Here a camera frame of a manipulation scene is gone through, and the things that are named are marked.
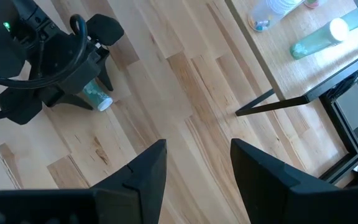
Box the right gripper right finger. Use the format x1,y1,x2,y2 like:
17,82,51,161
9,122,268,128
230,138,326,224

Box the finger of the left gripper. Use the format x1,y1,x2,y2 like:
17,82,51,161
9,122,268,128
48,92,94,111
97,57,114,92

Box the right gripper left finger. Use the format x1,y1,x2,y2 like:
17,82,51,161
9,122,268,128
93,139,168,224

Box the clear medicine bottle white cap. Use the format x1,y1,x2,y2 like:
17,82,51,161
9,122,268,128
247,0,306,33
303,0,328,9

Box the wooden shelf black metal legs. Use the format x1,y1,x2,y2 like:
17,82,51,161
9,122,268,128
224,0,358,118

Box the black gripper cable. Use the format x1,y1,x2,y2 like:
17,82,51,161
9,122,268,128
0,14,88,121

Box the black aluminium table frame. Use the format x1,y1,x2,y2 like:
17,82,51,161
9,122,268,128
318,70,358,189

